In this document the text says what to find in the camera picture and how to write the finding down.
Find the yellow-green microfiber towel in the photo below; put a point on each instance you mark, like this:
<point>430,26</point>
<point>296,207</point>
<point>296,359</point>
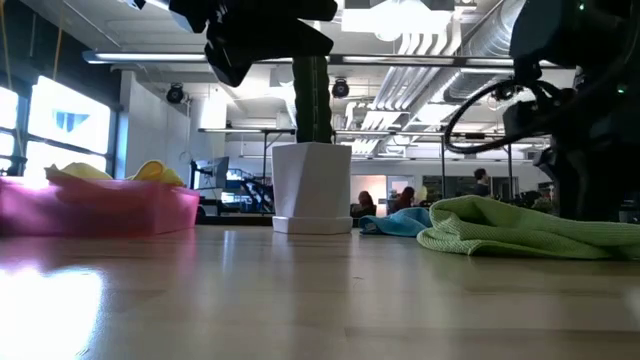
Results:
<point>500,230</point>

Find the yellow microfiber towel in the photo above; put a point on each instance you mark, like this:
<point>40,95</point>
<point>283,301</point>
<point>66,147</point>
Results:
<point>155,172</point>

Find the pink plastic tray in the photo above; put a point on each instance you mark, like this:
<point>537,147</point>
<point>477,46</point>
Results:
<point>125,210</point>

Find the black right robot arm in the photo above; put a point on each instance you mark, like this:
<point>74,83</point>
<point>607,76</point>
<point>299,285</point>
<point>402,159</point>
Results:
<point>560,30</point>

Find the light blue microfiber towel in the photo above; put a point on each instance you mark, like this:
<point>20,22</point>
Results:
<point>395,222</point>

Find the green cactus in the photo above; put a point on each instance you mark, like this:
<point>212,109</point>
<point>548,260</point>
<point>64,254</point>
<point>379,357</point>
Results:
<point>312,110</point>

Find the black round ceiling speaker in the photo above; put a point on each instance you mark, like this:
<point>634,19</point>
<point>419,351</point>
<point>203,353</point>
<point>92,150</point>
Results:
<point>175,94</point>
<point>340,89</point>

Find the long ceiling light bar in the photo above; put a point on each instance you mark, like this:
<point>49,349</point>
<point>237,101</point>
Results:
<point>150,56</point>

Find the person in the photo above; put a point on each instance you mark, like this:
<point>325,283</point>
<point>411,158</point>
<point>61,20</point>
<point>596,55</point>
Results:
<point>364,201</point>
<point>405,196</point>
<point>481,182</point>
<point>421,194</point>

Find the black monitor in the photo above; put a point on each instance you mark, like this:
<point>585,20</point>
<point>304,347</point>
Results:
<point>217,167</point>

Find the white faceted plant pot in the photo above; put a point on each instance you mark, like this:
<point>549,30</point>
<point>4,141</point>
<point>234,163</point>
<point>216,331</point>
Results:
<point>312,185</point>

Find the large bright window pane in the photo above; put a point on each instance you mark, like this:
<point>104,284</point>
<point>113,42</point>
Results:
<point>50,110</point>

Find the small bright window pane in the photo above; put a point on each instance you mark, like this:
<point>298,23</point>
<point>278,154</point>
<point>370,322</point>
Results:
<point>7,107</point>

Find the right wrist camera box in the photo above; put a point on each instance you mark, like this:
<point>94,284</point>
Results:
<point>520,120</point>

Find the black overhead camera frame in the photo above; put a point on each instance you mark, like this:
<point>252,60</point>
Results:
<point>443,165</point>
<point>265,150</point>

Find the silver ventilation duct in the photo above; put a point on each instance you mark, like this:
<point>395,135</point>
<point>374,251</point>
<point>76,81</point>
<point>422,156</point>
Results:
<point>492,35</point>

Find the black aluminium table frame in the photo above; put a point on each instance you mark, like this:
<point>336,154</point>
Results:
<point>240,219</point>

